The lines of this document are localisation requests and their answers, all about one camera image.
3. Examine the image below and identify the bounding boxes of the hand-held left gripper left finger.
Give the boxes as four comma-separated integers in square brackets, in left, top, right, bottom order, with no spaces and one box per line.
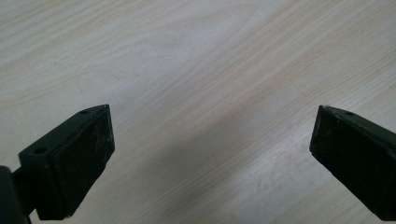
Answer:
[12,104,116,221]

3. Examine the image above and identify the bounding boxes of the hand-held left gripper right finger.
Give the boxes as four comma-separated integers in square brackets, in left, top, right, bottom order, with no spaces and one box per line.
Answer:
[309,105,396,222]

